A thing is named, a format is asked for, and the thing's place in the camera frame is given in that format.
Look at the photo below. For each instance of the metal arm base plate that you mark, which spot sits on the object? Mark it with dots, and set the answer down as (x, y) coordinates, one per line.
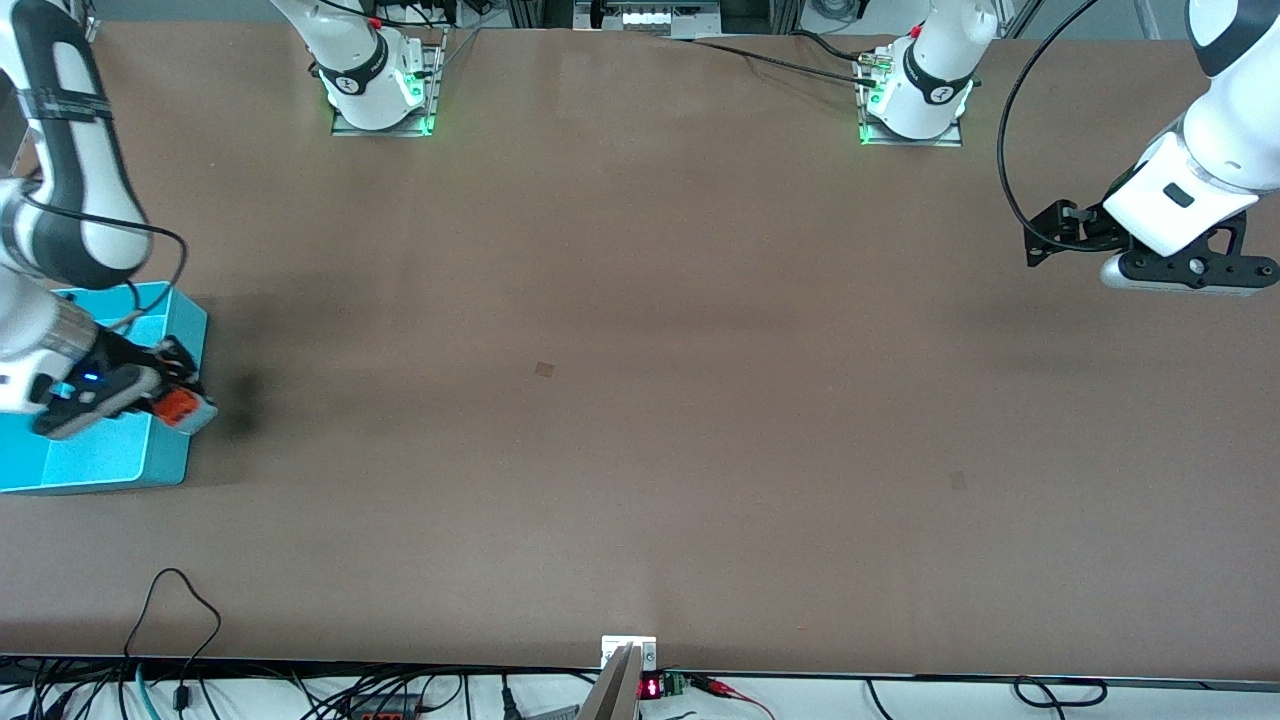
(945, 140)
(425, 90)

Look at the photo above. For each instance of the orange toy bus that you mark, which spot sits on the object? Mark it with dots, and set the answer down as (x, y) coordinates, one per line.
(182, 405)

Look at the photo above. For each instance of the blue plastic box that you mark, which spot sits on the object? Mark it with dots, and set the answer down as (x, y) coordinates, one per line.
(100, 460)

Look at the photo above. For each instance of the circuit board red display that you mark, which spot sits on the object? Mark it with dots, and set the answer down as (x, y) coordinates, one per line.
(660, 688)

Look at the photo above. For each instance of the aluminium frame equipment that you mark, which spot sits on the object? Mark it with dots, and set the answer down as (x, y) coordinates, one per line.
(650, 15)

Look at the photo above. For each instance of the white table edge bracket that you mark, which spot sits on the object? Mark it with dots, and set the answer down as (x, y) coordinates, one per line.
(645, 645)

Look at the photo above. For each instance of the grey camera mount bar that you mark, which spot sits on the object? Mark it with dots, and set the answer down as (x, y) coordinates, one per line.
(615, 690)

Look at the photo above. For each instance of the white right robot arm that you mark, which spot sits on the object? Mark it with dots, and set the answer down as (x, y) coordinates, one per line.
(70, 200)

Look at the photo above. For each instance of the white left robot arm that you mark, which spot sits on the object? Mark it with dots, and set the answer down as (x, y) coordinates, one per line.
(1215, 140)

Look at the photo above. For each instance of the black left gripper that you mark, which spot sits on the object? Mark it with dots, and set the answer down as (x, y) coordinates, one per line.
(1092, 229)

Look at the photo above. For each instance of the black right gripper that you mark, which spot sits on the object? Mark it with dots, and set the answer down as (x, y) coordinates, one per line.
(124, 353)

